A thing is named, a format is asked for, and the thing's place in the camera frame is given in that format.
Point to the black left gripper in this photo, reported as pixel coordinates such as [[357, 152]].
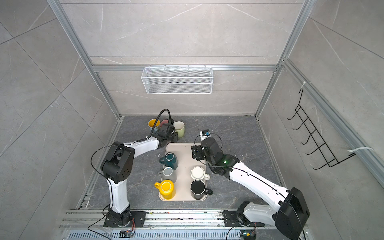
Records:
[[176, 137]]

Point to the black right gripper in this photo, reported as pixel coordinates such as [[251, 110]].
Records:
[[196, 151]]

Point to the blue mug yellow inside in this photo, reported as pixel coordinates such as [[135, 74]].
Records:
[[154, 124]]

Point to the pink ghost print mug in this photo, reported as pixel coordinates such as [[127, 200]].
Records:
[[164, 122]]

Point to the light green mug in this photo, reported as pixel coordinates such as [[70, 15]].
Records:
[[180, 128]]

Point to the white mug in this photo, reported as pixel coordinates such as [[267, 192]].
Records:
[[198, 173]]

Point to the dark green mug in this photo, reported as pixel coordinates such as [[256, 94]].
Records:
[[169, 160]]

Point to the grey mug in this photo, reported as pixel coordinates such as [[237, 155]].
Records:
[[168, 173]]

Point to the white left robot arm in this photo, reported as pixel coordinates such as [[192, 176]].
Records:
[[117, 166]]

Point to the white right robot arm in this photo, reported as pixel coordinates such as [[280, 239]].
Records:
[[288, 210]]

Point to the black mug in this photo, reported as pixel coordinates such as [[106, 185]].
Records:
[[199, 190]]

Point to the beige plastic tray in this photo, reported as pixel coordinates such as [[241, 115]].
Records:
[[183, 153]]

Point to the white wire mesh basket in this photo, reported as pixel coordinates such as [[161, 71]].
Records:
[[177, 80]]

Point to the black wire hook rack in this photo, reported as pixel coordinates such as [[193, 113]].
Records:
[[315, 136]]

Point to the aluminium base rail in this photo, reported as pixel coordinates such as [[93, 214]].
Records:
[[163, 225]]

